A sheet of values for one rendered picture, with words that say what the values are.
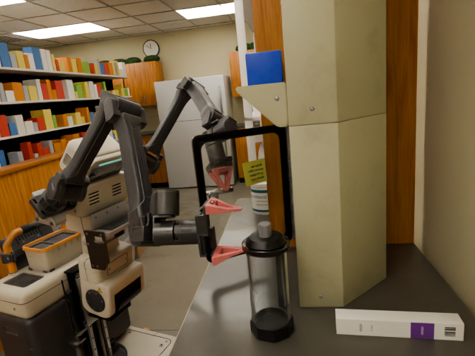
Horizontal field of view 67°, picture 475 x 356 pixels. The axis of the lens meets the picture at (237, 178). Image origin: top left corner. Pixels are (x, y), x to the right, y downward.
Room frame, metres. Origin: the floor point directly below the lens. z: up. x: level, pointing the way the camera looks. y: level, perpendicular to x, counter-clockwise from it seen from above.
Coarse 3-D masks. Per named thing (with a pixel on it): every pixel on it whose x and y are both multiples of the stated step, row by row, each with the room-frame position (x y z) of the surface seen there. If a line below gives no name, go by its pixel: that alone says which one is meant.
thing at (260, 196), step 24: (216, 144) 1.05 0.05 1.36; (240, 144) 1.07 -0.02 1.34; (264, 144) 1.10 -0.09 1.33; (216, 168) 1.04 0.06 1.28; (240, 168) 1.07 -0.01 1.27; (264, 168) 1.10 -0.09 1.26; (216, 192) 1.04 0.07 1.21; (240, 192) 1.07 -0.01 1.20; (264, 192) 1.10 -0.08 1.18; (216, 216) 1.04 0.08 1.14; (240, 216) 1.06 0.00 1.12; (264, 216) 1.09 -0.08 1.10; (216, 240) 1.03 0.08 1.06; (240, 240) 1.06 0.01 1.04
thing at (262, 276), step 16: (288, 240) 0.74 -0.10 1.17; (256, 256) 0.70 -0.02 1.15; (272, 256) 0.69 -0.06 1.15; (256, 272) 0.71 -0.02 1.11; (272, 272) 0.70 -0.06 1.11; (256, 288) 0.71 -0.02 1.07; (272, 288) 0.70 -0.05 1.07; (288, 288) 0.73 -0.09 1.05; (256, 304) 0.72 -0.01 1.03; (272, 304) 0.70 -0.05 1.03; (288, 304) 0.73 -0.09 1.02; (256, 320) 0.72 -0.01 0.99; (272, 320) 0.70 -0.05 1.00; (288, 320) 0.72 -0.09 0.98
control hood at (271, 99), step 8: (240, 88) 0.84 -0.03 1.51; (248, 88) 0.84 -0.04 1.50; (256, 88) 0.83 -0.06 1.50; (264, 88) 0.83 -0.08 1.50; (272, 88) 0.83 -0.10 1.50; (280, 88) 0.83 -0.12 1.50; (248, 96) 0.84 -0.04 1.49; (256, 96) 0.83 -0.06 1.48; (264, 96) 0.83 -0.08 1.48; (272, 96) 0.83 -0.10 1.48; (280, 96) 0.83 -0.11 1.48; (256, 104) 0.83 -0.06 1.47; (264, 104) 0.83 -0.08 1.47; (272, 104) 0.83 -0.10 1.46; (280, 104) 0.83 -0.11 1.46; (264, 112) 0.83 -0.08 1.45; (272, 112) 0.83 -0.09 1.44; (280, 112) 0.83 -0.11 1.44; (272, 120) 0.83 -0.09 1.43; (280, 120) 0.83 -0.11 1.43
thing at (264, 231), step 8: (264, 224) 0.74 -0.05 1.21; (256, 232) 0.77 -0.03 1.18; (264, 232) 0.73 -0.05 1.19; (272, 232) 0.76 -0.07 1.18; (280, 232) 0.76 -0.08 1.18; (248, 240) 0.74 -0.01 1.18; (256, 240) 0.72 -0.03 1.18; (264, 240) 0.72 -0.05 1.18; (272, 240) 0.72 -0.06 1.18; (280, 240) 0.72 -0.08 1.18; (256, 248) 0.71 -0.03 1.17; (264, 248) 0.70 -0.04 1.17; (272, 248) 0.70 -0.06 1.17
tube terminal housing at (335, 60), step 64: (320, 0) 0.81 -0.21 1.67; (384, 0) 0.92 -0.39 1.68; (320, 64) 0.81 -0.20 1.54; (384, 64) 0.92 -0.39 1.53; (320, 128) 0.81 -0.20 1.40; (384, 128) 0.92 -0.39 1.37; (320, 192) 0.81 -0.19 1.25; (384, 192) 0.92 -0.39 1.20; (320, 256) 0.81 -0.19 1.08; (384, 256) 0.92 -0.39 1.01
